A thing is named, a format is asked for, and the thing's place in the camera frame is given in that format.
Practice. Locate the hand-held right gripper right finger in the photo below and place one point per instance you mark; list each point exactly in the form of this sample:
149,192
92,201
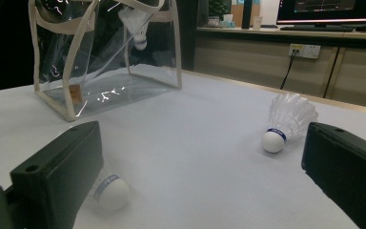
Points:
349,171

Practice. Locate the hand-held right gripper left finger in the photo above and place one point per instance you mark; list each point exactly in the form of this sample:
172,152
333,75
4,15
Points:
60,171

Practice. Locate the white shuttlecock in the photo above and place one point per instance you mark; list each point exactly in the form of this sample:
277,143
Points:
114,194
273,141
139,41

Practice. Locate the transparent bag with beige trim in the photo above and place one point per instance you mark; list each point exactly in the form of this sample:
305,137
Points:
124,89

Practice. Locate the white table cover sheet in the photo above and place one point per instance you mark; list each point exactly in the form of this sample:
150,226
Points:
187,143

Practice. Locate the black computer mouse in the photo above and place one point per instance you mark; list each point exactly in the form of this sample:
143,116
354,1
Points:
363,28

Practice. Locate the black keyboard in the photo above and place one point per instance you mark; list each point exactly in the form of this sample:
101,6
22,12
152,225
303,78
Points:
317,28

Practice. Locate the computer monitor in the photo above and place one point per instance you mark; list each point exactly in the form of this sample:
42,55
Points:
324,9

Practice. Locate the white paper cup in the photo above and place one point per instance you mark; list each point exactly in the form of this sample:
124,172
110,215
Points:
257,23

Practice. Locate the green potted plant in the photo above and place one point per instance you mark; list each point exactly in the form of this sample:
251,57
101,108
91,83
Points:
217,8

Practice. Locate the white wall socket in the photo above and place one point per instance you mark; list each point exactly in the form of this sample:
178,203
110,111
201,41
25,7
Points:
309,51

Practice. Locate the long wall counter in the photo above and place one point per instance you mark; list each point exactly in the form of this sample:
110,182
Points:
298,35

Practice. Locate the black upright post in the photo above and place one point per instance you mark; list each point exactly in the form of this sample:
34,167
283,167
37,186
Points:
247,14

